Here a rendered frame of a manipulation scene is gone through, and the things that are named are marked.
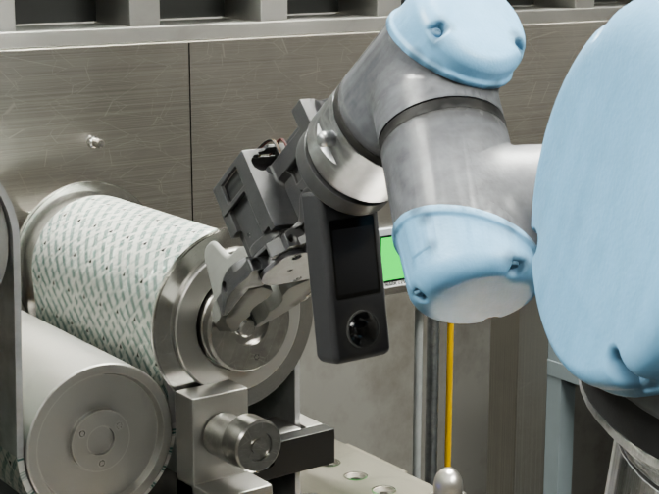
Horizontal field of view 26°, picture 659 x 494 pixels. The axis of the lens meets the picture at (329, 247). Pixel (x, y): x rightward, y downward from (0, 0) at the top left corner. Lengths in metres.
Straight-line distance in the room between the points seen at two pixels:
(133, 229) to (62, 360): 0.15
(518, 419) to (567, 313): 1.63
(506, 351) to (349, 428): 1.19
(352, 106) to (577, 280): 0.45
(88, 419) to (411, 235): 0.38
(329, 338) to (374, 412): 2.29
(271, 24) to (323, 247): 0.61
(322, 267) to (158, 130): 0.54
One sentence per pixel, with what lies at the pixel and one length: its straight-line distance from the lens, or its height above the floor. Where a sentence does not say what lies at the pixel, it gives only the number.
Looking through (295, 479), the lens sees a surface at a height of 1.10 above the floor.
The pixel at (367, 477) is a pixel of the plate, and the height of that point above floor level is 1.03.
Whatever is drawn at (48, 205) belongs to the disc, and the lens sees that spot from 1.31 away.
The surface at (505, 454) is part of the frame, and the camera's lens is 2.09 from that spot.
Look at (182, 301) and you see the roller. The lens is 1.08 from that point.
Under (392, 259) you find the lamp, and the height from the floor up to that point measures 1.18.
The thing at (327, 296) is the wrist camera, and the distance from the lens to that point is 0.93.
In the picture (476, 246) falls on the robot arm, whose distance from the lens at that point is 0.76.
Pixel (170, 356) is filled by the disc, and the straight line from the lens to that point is 1.09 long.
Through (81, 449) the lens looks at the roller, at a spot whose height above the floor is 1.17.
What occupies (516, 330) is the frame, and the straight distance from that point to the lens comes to 2.02.
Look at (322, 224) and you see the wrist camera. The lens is 0.92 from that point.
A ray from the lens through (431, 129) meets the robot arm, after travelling 0.80.
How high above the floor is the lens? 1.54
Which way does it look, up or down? 12 degrees down
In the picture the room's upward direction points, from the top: straight up
